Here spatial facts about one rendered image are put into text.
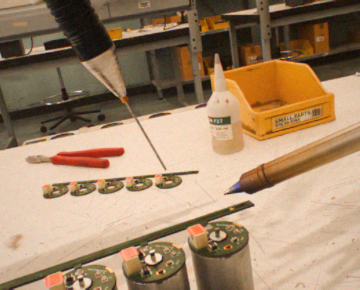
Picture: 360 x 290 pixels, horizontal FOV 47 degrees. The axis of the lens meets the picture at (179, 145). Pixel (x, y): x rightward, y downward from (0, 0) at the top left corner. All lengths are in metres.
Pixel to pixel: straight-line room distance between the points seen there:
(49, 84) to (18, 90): 0.32
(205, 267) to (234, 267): 0.01
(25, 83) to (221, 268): 4.48
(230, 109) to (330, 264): 0.20
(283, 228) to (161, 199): 0.11
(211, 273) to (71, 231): 0.19
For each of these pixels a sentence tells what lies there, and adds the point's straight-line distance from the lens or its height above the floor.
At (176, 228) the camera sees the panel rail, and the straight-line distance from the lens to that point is 0.18.
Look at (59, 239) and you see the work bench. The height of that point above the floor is 0.75.
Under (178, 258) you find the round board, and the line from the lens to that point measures 0.17.
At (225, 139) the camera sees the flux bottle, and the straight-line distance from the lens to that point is 0.42.
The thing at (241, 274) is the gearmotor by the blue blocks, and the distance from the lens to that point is 0.17.
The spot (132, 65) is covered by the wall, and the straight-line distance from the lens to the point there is 4.58.
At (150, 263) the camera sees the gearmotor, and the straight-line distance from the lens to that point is 0.16.
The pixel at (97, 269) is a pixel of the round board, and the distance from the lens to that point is 0.17.
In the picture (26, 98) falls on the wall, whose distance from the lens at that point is 4.64.
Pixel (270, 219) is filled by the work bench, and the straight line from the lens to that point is 0.30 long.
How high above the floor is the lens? 0.90
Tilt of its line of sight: 19 degrees down
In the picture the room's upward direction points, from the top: 10 degrees counter-clockwise
